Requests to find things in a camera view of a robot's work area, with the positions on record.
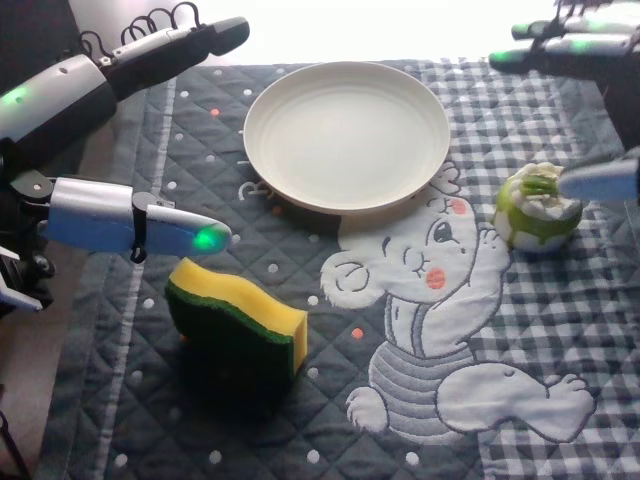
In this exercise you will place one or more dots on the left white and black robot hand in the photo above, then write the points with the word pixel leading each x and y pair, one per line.
pixel 90 215

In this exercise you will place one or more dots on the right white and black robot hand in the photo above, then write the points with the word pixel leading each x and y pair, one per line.
pixel 590 47

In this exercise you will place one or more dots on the yellow and green sponge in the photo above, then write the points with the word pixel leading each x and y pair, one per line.
pixel 235 300

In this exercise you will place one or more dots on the green and white toy cupcake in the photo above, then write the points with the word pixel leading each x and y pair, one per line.
pixel 530 230

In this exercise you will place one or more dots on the dark grey chair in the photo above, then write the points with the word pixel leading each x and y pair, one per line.
pixel 620 115

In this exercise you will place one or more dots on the black background panel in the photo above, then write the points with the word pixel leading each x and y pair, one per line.
pixel 35 30

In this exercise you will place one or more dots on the round cream plate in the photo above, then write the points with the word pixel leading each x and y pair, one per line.
pixel 345 140

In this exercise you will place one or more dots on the grey quilt with bear print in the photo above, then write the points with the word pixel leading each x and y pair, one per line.
pixel 240 440

